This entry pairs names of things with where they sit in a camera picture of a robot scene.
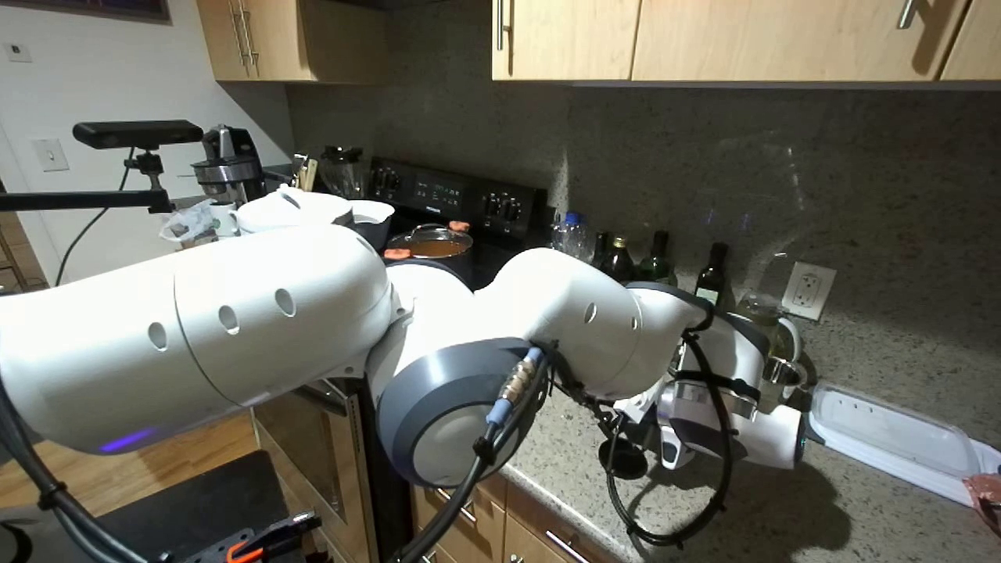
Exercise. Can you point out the black bar camera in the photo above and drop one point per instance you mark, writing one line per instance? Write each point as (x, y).
(135, 133)

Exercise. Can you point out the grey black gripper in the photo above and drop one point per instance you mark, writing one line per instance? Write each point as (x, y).
(677, 443)

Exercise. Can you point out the silver black coffee maker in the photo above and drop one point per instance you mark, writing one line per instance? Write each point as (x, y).
(226, 157)

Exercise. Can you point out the dark framed picture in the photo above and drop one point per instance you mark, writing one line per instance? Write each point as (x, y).
(81, 9)

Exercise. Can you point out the wide wooden upper cabinet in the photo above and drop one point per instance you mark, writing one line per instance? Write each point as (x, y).
(771, 35)

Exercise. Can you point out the black kitchen stove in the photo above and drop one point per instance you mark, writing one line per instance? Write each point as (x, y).
(456, 198)

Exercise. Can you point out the wooden lower cabinet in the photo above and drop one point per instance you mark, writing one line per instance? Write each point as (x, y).
(519, 532)

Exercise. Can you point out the black round lid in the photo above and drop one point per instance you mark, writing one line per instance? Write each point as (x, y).
(624, 458)

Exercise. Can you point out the dark glass bottle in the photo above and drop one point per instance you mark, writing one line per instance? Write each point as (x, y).
(656, 254)
(610, 254)
(714, 275)

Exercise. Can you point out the wooden knife block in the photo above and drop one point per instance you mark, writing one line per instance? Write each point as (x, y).
(302, 169)

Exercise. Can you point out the clear glass mug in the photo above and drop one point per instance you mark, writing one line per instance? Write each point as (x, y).
(793, 339)

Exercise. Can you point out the white wall outlet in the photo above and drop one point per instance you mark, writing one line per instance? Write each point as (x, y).
(810, 291)

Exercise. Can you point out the grey crumpled cloth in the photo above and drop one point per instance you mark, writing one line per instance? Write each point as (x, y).
(197, 222)

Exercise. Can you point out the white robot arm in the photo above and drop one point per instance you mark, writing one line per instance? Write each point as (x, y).
(208, 333)

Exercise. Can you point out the orange black clamp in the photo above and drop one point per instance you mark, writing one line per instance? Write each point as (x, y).
(255, 547)

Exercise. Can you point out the black camera boom stand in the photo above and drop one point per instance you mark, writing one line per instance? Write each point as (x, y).
(81, 198)

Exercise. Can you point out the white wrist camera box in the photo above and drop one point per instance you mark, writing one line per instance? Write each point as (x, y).
(690, 403)

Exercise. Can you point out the clear plastic water bottle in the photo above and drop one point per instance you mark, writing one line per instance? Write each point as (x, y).
(571, 235)

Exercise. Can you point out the white light switch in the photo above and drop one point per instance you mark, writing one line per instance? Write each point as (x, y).
(49, 154)

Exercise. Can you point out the dark round jar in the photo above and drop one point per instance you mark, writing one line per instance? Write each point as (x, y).
(345, 169)

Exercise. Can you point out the pot with glass lid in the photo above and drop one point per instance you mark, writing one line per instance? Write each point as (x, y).
(440, 243)

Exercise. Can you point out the black mobile platform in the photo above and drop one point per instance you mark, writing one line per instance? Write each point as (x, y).
(176, 517)

